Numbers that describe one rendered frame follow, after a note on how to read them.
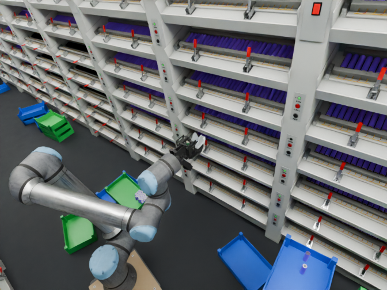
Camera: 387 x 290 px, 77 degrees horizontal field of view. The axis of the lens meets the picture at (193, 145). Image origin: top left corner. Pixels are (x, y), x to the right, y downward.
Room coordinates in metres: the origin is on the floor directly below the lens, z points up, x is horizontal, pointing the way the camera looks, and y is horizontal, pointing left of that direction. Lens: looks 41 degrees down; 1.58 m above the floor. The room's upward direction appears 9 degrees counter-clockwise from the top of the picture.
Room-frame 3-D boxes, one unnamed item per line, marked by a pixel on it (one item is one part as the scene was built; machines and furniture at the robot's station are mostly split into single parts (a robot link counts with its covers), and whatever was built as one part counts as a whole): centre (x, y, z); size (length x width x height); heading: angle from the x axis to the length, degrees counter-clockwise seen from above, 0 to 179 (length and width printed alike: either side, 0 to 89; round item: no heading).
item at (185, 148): (0.77, 0.05, 0.87); 0.12 x 0.08 x 0.09; 135
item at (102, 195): (1.34, 0.68, 0.04); 0.30 x 0.20 x 0.08; 135
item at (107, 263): (0.59, 0.54, 0.32); 0.17 x 0.15 x 0.18; 159
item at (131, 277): (0.58, 0.54, 0.18); 0.19 x 0.19 x 0.10
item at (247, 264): (0.60, -0.20, 0.04); 0.30 x 0.20 x 0.08; 29
